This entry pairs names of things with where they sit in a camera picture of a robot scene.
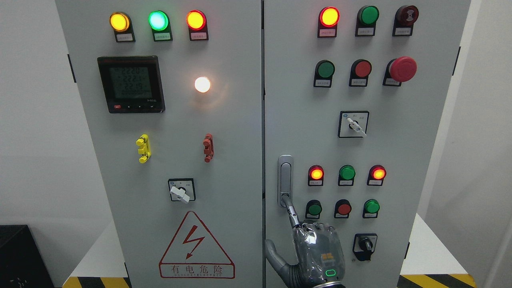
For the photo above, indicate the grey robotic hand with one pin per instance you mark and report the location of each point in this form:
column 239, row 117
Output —
column 319, row 252

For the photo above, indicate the silver door handle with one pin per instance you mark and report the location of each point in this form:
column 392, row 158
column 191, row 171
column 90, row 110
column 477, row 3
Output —
column 285, row 177

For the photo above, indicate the red push button lower middle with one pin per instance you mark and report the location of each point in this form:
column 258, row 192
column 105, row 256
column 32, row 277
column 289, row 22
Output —
column 342, row 209

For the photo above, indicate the green push button lower right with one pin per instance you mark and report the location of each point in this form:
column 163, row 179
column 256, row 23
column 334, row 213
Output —
column 371, row 208

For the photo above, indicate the red lit indicator lower left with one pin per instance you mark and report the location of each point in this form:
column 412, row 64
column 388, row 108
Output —
column 315, row 176

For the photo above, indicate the red lit indicator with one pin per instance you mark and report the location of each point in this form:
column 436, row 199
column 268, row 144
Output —
column 376, row 175
column 315, row 176

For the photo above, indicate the green indicator lower middle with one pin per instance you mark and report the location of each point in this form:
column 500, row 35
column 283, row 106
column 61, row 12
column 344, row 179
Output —
column 346, row 175

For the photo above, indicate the red lit indicator lower right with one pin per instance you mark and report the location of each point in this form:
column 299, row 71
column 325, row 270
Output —
column 376, row 175

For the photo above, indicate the white platform with hazard stripes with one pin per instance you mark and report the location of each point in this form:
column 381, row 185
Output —
column 428, row 263

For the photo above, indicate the red electric hazard warning sticker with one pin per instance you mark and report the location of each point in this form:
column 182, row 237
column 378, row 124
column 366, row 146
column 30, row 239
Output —
column 195, row 253

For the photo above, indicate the red terminal connector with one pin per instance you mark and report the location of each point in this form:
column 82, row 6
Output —
column 208, row 147

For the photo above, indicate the grey electrical cabinet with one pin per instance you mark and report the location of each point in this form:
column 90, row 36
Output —
column 260, row 58

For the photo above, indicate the green push button upper row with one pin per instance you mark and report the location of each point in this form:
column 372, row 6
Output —
column 324, row 71

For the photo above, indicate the red push button upper row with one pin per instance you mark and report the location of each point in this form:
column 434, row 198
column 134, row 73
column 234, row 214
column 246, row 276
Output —
column 359, row 74

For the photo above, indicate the red emergency stop mushroom button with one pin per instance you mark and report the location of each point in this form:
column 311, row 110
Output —
column 399, row 70

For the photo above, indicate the white glowing indicator light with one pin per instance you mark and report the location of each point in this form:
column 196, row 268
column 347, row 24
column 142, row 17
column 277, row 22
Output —
column 202, row 84

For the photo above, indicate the yellow terminal connector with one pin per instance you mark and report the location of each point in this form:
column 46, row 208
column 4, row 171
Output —
column 144, row 150

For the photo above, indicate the red indicator light top right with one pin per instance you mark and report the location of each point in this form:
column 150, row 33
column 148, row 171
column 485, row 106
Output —
column 328, row 19

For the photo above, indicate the red indicator light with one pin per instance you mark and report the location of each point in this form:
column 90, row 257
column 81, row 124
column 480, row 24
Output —
column 197, row 25
column 328, row 19

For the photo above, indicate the green indicator light top right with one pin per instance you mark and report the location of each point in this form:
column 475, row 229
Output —
column 366, row 20

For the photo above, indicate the green indicator light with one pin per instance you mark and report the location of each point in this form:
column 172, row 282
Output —
column 366, row 20
column 160, row 25

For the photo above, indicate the black digital power meter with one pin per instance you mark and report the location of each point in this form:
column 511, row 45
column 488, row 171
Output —
column 132, row 84

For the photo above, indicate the dark red buzzer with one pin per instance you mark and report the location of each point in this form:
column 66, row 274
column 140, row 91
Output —
column 405, row 18

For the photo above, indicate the red indicator light top left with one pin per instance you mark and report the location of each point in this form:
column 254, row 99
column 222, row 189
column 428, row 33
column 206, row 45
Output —
column 197, row 25

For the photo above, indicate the green indicator light top left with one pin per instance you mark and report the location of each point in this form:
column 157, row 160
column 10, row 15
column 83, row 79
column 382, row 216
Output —
column 160, row 25

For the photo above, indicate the black box at left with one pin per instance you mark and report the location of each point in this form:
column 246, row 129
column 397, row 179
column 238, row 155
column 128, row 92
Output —
column 21, row 265

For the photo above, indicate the yellow indicator light top left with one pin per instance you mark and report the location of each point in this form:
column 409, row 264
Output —
column 122, row 27

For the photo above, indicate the black knob selector switch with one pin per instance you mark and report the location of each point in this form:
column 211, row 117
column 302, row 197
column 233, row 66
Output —
column 364, row 246

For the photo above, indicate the white selector switch upper right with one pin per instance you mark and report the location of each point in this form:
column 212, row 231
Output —
column 353, row 124

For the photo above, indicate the white selector switch left door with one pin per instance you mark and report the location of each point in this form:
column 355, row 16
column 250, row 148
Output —
column 182, row 189

